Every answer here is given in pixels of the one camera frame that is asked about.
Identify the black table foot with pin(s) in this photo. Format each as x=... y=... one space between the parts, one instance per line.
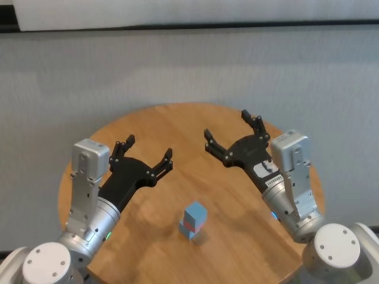
x=86 y=277

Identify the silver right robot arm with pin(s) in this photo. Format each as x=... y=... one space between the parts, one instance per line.
x=325 y=236

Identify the black horizontal trim strip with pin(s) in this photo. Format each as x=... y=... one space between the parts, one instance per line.
x=177 y=26

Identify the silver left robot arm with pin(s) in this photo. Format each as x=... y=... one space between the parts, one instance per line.
x=74 y=236

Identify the blue cube block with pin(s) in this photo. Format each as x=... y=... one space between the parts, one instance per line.
x=186 y=232
x=195 y=214

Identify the pink cube block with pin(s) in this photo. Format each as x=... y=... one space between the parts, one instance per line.
x=189 y=226

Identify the white wall panel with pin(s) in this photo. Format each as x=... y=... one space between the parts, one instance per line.
x=177 y=12

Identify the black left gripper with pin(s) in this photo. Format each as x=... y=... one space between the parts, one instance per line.
x=127 y=177

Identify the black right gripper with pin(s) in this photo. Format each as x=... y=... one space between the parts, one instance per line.
x=251 y=156

